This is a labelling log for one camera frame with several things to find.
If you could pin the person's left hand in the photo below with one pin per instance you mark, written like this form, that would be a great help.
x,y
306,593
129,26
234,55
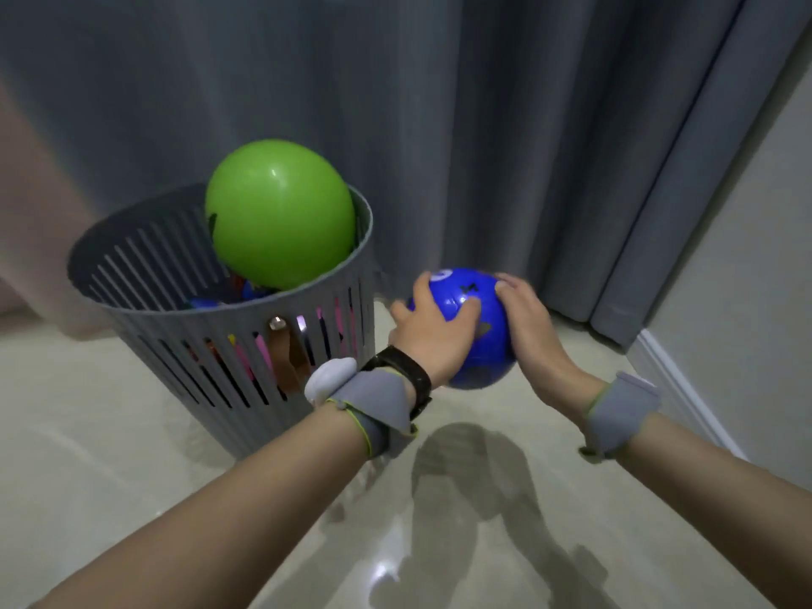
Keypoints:
x,y
431,339

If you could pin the person's right hand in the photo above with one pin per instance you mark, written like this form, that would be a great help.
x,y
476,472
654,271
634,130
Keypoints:
x,y
539,348

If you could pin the person's right thumb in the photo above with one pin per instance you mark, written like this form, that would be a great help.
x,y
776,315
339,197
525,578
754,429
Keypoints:
x,y
509,286

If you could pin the person's left thumb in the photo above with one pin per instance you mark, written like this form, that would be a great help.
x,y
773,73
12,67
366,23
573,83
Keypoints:
x,y
465,310

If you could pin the blue printed ball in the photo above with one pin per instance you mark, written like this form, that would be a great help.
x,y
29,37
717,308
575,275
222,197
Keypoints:
x,y
488,355

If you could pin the person's left forearm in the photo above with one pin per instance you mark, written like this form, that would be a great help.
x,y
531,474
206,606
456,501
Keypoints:
x,y
241,513

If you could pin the person's right forearm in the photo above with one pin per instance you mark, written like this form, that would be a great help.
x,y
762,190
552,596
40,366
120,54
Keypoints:
x,y
717,501

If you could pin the black wrist watch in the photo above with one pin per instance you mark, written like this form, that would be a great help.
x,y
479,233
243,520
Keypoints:
x,y
406,367

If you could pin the grey wrist band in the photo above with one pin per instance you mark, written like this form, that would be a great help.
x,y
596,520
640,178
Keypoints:
x,y
377,399
618,412

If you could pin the white wrist tracker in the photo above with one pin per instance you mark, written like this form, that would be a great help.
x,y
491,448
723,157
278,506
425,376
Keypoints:
x,y
327,377

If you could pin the grey curtain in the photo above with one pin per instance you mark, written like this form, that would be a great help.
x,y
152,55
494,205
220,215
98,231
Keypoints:
x,y
507,120

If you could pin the pile of colourful toys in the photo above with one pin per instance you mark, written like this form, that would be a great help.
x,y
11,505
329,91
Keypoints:
x,y
288,358

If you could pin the white baseboard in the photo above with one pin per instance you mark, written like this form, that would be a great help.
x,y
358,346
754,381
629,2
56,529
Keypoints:
x,y
679,393

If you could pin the green ball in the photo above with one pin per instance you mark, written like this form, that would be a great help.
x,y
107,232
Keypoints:
x,y
279,215

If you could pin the grey slatted plastic basket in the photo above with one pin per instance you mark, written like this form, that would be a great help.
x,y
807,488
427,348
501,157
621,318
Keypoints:
x,y
190,336

